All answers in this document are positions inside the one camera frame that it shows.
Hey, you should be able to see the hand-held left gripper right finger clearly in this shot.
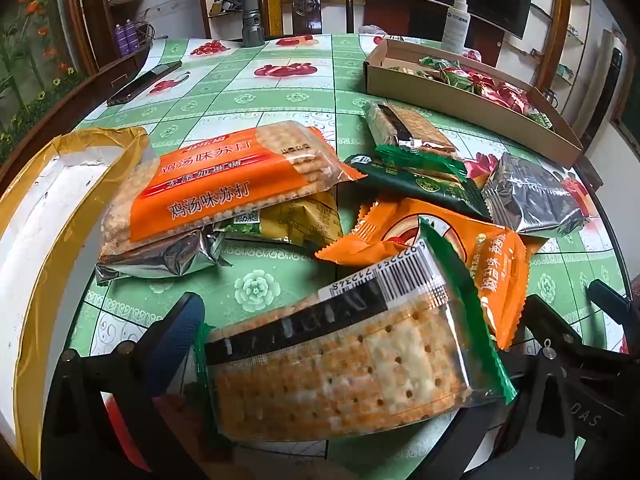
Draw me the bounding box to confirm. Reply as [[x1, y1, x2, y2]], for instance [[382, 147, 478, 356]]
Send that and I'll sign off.
[[462, 292, 640, 480]]

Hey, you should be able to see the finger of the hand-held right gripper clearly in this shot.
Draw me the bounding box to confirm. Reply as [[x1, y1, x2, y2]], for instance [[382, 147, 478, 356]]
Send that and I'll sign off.
[[587, 280, 635, 322]]

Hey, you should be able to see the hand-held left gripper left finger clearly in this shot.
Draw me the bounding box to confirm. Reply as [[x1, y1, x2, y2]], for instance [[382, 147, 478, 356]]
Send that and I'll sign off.
[[42, 291, 207, 480]]

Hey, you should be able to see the orange round-logo snack packet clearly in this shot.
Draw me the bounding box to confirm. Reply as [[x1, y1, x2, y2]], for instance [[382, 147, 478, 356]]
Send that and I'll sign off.
[[315, 197, 548, 351]]

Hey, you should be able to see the silver foil snack packet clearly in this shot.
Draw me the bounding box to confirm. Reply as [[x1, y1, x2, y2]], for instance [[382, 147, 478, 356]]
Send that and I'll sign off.
[[94, 230, 233, 286]]

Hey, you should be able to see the silver black snack packet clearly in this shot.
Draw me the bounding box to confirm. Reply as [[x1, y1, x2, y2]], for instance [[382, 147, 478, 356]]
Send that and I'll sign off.
[[482, 152, 591, 238]]

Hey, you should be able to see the large orange cracker pack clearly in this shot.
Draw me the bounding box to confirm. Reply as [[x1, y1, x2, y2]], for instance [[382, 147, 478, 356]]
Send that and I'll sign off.
[[97, 121, 363, 261]]

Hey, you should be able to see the yellow green snack packet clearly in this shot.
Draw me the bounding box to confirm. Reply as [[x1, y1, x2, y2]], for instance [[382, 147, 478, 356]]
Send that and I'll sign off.
[[215, 191, 343, 248]]

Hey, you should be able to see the clear green-edged cracker packet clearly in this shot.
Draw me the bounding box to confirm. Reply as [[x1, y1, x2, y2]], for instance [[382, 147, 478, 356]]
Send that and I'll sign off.
[[192, 220, 521, 443]]

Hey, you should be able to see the white tray with yellow tape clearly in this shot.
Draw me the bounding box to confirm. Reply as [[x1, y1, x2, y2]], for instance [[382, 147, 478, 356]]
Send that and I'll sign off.
[[0, 127, 151, 461]]

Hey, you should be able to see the dark green snack packet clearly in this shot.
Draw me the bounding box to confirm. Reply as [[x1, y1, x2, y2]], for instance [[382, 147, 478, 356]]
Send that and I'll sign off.
[[345, 152, 493, 221]]

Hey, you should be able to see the white standing air conditioner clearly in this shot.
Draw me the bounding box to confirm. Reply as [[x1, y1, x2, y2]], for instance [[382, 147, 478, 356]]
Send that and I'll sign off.
[[582, 30, 628, 148]]

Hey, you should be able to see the pile of red green packets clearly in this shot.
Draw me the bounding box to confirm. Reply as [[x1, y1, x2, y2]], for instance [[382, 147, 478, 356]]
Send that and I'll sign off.
[[382, 55, 553, 128]]

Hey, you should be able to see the clear dark-band cracker packet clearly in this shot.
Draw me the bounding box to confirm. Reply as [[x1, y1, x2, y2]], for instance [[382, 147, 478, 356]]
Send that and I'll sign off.
[[364, 101, 469, 181]]

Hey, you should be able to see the long cardboard box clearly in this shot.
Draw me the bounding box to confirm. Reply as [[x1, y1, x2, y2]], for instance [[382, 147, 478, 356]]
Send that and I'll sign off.
[[362, 37, 583, 168]]

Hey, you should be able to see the black smartphone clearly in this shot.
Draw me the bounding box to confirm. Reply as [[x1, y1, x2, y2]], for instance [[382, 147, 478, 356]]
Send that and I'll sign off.
[[106, 60, 183, 107]]

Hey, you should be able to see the green fruit print tablecloth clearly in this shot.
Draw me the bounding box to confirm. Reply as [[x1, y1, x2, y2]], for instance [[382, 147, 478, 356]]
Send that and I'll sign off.
[[75, 32, 636, 480]]

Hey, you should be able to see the dark wooden cabinet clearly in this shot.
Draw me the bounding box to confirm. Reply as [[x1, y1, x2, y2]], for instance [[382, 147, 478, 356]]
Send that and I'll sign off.
[[0, 0, 153, 181]]

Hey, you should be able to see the white spray bottle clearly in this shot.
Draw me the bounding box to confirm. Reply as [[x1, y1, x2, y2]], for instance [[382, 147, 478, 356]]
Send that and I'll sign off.
[[442, 0, 476, 54]]

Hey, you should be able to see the grey metal flashlight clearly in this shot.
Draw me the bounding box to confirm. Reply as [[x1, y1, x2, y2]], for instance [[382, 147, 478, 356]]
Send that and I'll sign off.
[[239, 0, 266, 47]]

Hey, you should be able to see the floral wall poster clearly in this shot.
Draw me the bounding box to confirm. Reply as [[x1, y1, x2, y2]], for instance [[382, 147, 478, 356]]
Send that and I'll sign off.
[[0, 0, 83, 161]]

